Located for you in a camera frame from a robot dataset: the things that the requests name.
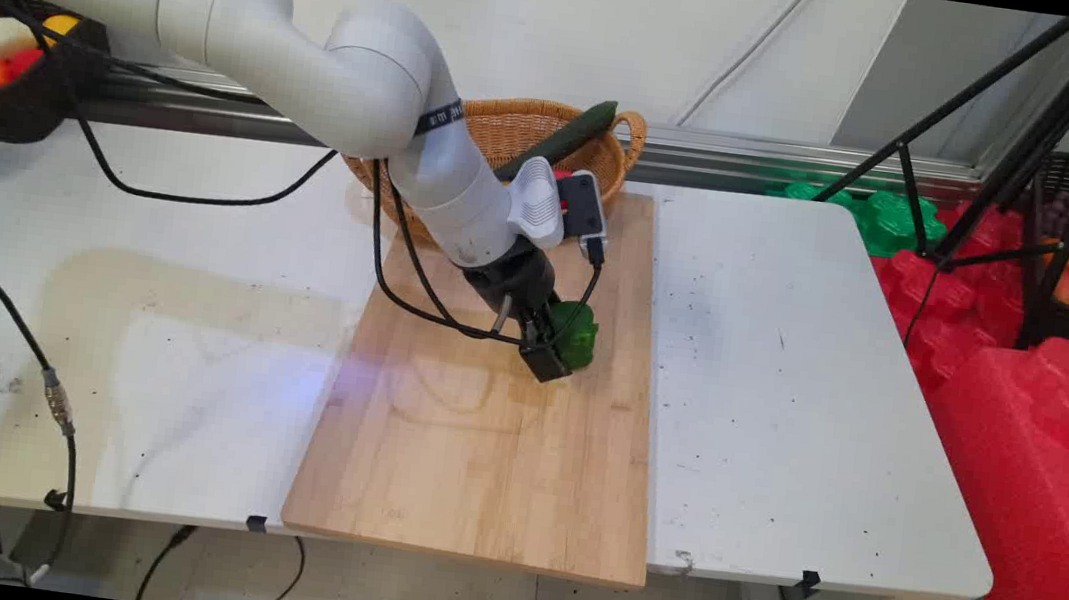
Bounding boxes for green bell pepper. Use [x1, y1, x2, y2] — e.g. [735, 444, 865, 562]
[541, 298, 602, 373]

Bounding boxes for yellow toy fruit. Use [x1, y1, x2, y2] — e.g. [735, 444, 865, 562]
[38, 12, 83, 51]

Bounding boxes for black cable with metal plug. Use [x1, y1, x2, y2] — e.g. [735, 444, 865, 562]
[379, 191, 526, 341]

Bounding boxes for small red toy fruit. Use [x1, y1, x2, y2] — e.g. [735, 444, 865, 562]
[4, 45, 47, 83]

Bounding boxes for large red foam block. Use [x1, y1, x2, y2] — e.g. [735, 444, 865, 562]
[903, 323, 1069, 600]

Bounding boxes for green foam puzzle pieces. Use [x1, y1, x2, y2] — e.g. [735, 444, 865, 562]
[760, 175, 952, 266]

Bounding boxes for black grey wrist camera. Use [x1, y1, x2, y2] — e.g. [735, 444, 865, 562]
[548, 167, 616, 261]

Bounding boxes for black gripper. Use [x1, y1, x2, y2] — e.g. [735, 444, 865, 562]
[452, 230, 589, 388]

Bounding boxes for long green cucumber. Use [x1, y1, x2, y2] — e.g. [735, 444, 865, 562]
[492, 88, 620, 195]

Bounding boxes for black woven fruit basket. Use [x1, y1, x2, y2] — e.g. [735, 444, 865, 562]
[0, 0, 119, 155]

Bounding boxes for silver window frame rail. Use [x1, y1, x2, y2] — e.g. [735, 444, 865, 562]
[72, 55, 989, 223]

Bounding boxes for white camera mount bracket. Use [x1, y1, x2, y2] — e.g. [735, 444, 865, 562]
[503, 154, 574, 252]

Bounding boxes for red foam puzzle pieces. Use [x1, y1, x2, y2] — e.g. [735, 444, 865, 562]
[855, 189, 1041, 406]

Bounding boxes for woven wicker basket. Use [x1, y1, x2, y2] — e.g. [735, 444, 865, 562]
[334, 78, 650, 270]

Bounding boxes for thin black floor cable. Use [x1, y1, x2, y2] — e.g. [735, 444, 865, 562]
[252, 532, 309, 600]
[135, 519, 199, 600]

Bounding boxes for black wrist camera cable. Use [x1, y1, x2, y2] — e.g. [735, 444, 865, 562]
[354, 159, 615, 356]

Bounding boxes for long black arm cable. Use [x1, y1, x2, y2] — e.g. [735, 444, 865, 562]
[0, 0, 358, 221]

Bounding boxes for wooden cutting board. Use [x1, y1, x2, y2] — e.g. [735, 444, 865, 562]
[278, 157, 690, 591]

